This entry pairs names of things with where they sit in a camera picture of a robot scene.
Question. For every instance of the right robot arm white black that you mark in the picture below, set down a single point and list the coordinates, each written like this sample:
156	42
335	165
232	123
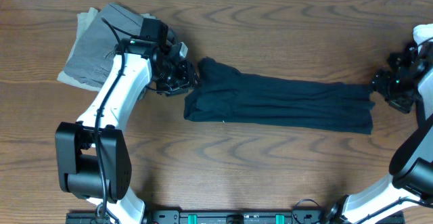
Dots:
409	179

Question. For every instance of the black t-shirt white logo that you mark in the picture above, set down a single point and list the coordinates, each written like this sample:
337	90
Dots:
228	95

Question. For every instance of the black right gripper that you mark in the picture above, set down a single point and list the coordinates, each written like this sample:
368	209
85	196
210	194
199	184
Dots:
381	82

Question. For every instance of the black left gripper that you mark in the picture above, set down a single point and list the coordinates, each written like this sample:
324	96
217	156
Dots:
187	80

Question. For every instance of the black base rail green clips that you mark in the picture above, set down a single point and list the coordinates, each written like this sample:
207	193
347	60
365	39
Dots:
203	217

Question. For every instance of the folded beige garment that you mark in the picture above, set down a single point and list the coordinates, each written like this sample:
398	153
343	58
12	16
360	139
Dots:
81	24

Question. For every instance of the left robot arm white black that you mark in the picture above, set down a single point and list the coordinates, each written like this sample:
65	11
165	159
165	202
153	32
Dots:
92	156

